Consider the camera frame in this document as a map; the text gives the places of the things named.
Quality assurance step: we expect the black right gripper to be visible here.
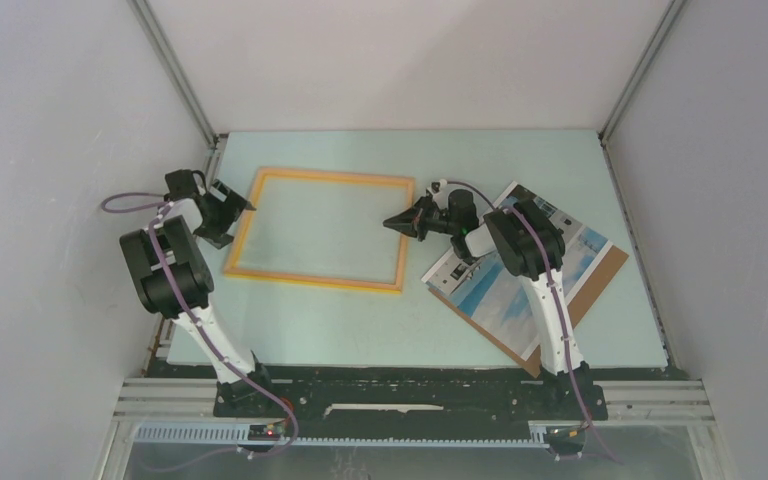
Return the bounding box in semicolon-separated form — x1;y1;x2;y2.
383;193;459;241

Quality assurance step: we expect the orange wooden picture frame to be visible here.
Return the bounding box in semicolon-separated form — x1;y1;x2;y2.
222;166;417;295

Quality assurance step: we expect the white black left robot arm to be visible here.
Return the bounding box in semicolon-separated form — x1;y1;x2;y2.
119;169;284;418

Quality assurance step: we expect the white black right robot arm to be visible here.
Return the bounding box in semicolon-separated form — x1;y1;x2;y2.
382;180;588;381

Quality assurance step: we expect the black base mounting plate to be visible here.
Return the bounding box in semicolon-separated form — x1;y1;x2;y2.
219;365;608;442

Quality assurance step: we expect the brown cardboard backing board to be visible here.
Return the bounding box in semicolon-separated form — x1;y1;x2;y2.
421;243;628;376

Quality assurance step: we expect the small electronics board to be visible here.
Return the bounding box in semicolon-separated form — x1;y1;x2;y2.
247;424;285;442

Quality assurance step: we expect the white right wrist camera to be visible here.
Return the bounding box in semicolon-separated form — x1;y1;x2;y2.
426;179;449;196

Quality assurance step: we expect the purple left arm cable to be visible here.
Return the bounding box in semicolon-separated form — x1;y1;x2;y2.
100;190;300;461

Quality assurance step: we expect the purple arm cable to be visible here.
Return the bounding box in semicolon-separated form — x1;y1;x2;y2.
100;190;300;461
447;180;624;465

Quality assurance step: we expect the aluminium rail front frame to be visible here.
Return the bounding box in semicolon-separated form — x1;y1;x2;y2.
96;366;734;479

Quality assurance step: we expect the left aluminium corner post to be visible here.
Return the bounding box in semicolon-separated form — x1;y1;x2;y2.
127;0;219;149

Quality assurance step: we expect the aluminium corner post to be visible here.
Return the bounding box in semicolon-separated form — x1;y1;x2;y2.
599;0;690;147
127;0;219;149

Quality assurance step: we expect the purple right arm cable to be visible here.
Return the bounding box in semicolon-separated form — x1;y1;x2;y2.
447;180;624;465

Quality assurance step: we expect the right aluminium corner post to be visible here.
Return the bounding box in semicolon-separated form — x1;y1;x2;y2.
599;0;690;147

